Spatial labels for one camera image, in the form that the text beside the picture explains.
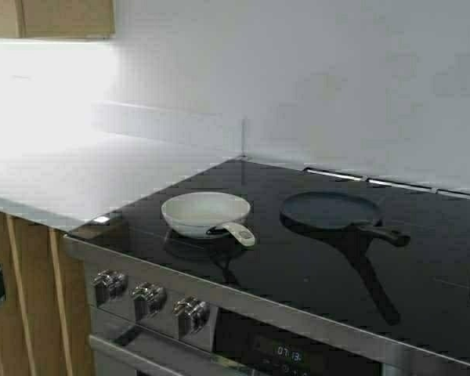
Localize white frying pan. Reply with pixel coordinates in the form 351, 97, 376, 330
161, 191, 256, 248

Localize black flat griddle pan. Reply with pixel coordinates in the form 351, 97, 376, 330
280, 191, 410, 247

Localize right stove knob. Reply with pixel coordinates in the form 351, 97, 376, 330
172, 297, 210, 336

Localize stove knob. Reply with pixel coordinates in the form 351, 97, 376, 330
172, 297, 210, 336
131, 283, 167, 320
92, 269, 128, 306

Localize middle stove knob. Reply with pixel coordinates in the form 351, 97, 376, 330
131, 283, 167, 320

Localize left stove knob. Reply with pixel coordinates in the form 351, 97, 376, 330
92, 269, 128, 306

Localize wooden base cabinet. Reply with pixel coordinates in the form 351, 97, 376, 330
0, 212, 95, 375

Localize wooden upper cabinet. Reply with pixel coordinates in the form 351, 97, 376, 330
0, 0, 115, 38

